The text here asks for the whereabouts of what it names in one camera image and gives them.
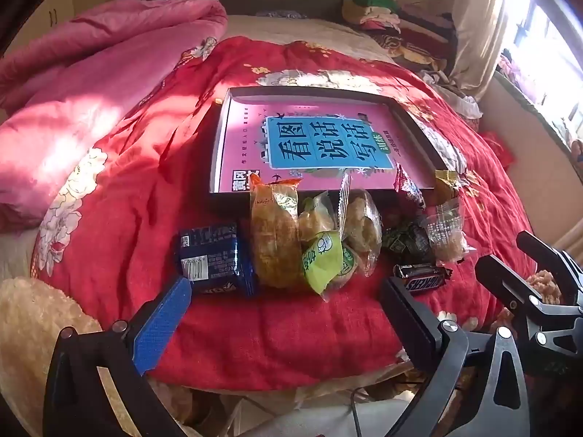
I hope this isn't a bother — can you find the striped clear pastry bag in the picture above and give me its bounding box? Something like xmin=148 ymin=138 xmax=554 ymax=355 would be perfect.
xmin=336 ymin=172 xmax=383 ymax=278

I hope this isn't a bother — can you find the window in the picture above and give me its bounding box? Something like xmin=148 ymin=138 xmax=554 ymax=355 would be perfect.
xmin=501 ymin=0 xmax=583 ymax=101

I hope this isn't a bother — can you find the pink quilt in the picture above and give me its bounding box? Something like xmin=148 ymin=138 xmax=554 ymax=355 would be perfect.
xmin=0 ymin=0 xmax=228 ymax=231

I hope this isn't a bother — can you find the pile of folded clothes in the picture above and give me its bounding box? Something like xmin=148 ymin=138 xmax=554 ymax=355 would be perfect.
xmin=341 ymin=0 xmax=458 ymax=74

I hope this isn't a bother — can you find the round pastry green label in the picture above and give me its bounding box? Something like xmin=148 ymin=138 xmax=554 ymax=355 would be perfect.
xmin=334 ymin=243 xmax=365 ymax=290

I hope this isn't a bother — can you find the chocolate bar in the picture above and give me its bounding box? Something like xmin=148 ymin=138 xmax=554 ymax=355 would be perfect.
xmin=392 ymin=261 xmax=454 ymax=293

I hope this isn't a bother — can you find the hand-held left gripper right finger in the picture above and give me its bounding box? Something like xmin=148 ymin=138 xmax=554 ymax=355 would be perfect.
xmin=378 ymin=277 xmax=531 ymax=437

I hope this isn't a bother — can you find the red floral blanket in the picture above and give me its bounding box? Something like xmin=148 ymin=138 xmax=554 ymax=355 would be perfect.
xmin=34 ymin=36 xmax=533 ymax=392

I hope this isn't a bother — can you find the small pastry clear packet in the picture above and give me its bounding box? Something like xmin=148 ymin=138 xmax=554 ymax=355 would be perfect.
xmin=298 ymin=191 xmax=338 ymax=242

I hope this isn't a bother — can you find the fried snack packet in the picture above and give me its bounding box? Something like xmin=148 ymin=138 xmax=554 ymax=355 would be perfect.
xmin=524 ymin=269 xmax=563 ymax=306

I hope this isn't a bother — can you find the white plastic bag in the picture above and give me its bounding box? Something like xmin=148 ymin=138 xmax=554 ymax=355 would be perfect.
xmin=419 ymin=70 xmax=484 ymax=119

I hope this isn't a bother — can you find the pink book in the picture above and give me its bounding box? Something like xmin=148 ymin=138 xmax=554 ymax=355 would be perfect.
xmin=219 ymin=98 xmax=438 ymax=192

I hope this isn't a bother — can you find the dark green snack packet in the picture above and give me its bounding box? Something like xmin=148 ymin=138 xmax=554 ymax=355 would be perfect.
xmin=382 ymin=221 xmax=433 ymax=262

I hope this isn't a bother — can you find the beige bed sheet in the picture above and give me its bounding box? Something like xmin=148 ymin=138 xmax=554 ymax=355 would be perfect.
xmin=219 ymin=13 xmax=397 ymax=67

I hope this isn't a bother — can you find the cream wardrobe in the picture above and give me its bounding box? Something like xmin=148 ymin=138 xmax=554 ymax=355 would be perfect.
xmin=4 ymin=0 xmax=119 ymax=51

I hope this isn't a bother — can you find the beige plush blanket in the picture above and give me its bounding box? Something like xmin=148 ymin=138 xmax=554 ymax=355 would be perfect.
xmin=0 ymin=277 xmax=201 ymax=437

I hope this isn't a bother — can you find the cream curtain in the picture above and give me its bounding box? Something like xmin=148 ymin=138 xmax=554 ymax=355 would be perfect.
xmin=451 ymin=0 xmax=515 ymax=101

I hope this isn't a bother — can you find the clear brown pastry packet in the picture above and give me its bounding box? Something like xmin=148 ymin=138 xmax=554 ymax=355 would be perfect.
xmin=419 ymin=200 xmax=477 ymax=267

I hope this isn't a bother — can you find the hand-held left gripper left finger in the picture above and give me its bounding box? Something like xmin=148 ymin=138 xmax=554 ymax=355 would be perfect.
xmin=43 ymin=277 xmax=192 ymax=437

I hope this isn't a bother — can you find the dark patterned cloth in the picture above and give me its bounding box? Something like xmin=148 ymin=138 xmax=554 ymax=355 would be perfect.
xmin=255 ymin=9 xmax=310 ymax=20

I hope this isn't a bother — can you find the grey shallow box tray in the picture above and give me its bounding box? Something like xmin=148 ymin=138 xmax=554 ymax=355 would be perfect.
xmin=208 ymin=86 xmax=451 ymax=212

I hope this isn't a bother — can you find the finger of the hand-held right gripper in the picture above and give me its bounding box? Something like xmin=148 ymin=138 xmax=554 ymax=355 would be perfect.
xmin=475 ymin=254 xmax=583 ymax=365
xmin=517 ymin=231 xmax=583 ymax=306

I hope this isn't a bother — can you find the orange bread packet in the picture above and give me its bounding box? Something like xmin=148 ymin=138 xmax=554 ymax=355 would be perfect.
xmin=248 ymin=177 xmax=304 ymax=288

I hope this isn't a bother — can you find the blue cookie packet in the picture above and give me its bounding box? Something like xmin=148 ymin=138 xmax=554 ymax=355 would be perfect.
xmin=177 ymin=223 xmax=258 ymax=299

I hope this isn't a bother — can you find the black cable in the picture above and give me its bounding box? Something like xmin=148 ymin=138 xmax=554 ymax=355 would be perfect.
xmin=348 ymin=387 xmax=365 ymax=437

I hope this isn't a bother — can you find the red snack packet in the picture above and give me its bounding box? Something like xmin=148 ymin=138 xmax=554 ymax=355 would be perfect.
xmin=392 ymin=164 xmax=426 ymax=219

